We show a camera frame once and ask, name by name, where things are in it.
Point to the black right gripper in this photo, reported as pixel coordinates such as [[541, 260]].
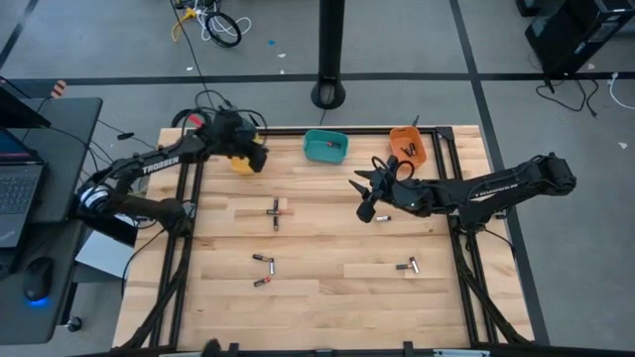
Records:
[[402, 196]]

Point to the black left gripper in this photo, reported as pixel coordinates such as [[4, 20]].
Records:
[[235, 134]]

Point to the black and red battery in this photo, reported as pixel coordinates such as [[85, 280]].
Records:
[[274, 212], [262, 282], [333, 145]]

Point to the black and silver battery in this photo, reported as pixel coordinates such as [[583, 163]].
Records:
[[260, 258]]

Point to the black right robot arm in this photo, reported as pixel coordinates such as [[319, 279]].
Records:
[[521, 181]]

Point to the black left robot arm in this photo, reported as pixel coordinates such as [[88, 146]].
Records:
[[154, 209]]

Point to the yellow plastic bin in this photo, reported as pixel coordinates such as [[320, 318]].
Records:
[[241, 167]]

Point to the teal plastic bin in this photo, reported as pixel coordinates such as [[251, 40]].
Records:
[[317, 154]]

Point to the orange plastic bin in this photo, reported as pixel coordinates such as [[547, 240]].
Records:
[[399, 136]]

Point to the small dark stick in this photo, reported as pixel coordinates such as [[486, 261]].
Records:
[[416, 120]]

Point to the small black plug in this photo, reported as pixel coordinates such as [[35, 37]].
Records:
[[125, 135]]

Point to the black stand pole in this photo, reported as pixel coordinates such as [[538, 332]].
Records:
[[331, 44]]

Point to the black rectangular slab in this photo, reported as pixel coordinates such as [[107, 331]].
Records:
[[106, 230]]

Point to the black desk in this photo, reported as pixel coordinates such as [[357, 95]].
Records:
[[64, 163]]

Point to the grey flat sheet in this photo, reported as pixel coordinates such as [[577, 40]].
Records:
[[104, 255]]

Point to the orange striped marker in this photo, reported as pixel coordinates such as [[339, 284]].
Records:
[[58, 88]]

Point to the black monitor screen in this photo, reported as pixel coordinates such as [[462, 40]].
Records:
[[15, 111]]

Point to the black laptop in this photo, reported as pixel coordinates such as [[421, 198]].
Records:
[[20, 193]]

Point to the black computer mouse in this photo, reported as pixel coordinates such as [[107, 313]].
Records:
[[37, 277]]

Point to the black caster wheel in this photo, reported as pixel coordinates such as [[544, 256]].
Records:
[[74, 323]]

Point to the black computer tower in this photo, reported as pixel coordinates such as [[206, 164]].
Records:
[[570, 35]]

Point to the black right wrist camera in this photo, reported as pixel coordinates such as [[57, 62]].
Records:
[[366, 212]]

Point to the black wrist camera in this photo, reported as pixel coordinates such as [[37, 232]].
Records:
[[366, 212], [258, 157]]

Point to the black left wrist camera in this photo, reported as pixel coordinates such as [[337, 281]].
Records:
[[258, 157]]

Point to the black aluminium table frame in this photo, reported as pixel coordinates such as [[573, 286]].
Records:
[[367, 131]]

